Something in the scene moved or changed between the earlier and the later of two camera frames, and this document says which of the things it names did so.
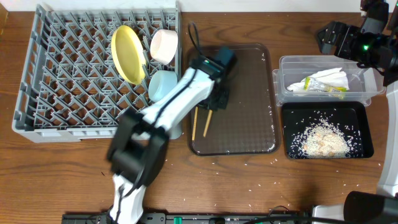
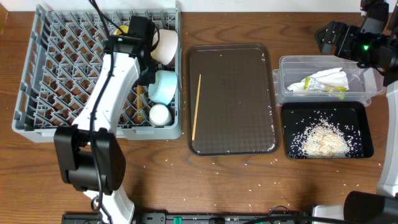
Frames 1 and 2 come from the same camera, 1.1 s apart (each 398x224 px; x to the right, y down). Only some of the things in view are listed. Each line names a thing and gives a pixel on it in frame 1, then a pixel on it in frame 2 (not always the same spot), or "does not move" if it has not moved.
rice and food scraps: x=324 y=138 does not move
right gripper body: x=354 y=45 does not move
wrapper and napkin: x=330 y=80 does not move
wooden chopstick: x=208 y=122 to x=139 y=99
